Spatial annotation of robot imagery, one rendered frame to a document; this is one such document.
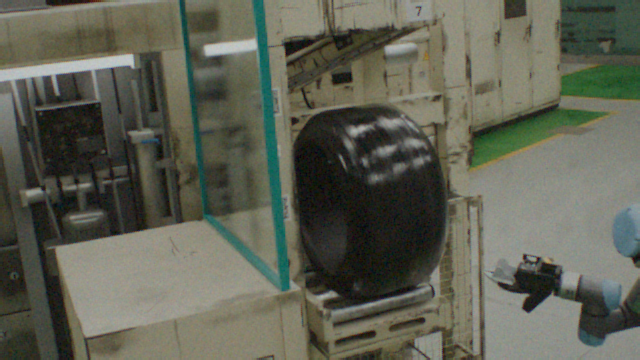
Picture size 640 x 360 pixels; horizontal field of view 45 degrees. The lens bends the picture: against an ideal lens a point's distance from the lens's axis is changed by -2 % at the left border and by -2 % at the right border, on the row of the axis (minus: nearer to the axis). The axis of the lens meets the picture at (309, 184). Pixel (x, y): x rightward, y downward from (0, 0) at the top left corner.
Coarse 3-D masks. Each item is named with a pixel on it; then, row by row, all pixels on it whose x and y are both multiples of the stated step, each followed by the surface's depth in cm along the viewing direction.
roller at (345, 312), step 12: (420, 288) 230; (432, 288) 231; (372, 300) 224; (384, 300) 225; (396, 300) 226; (408, 300) 228; (420, 300) 230; (336, 312) 220; (348, 312) 221; (360, 312) 222; (372, 312) 224
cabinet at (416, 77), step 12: (408, 36) 660; (420, 36) 652; (468, 36) 696; (420, 48) 650; (468, 48) 698; (420, 60) 652; (468, 60) 700; (408, 72) 645; (420, 72) 654; (468, 72) 703; (408, 84) 647; (420, 84) 656; (468, 84) 705; (468, 96) 707; (468, 108) 710; (468, 120) 712; (432, 132) 676; (468, 132) 714; (432, 144) 678; (468, 144) 717; (468, 156) 721
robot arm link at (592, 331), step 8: (584, 312) 206; (616, 312) 208; (584, 320) 207; (592, 320) 205; (600, 320) 205; (608, 320) 206; (616, 320) 207; (624, 320) 208; (584, 328) 208; (592, 328) 206; (600, 328) 206; (608, 328) 207; (616, 328) 208; (584, 336) 208; (592, 336) 207; (600, 336) 207; (592, 344) 208; (600, 344) 209
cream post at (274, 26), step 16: (272, 0) 201; (272, 16) 202; (272, 32) 203; (272, 48) 204; (272, 64) 205; (272, 80) 206; (288, 112) 210; (288, 128) 211; (288, 144) 212; (288, 160) 213; (288, 176) 214; (288, 192) 214; (288, 224) 217; (288, 240) 218; (288, 256) 219; (304, 288) 223; (304, 304) 224; (304, 320) 225
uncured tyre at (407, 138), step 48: (336, 144) 212; (384, 144) 211; (336, 192) 259; (384, 192) 205; (432, 192) 210; (336, 240) 255; (384, 240) 207; (432, 240) 213; (336, 288) 228; (384, 288) 219
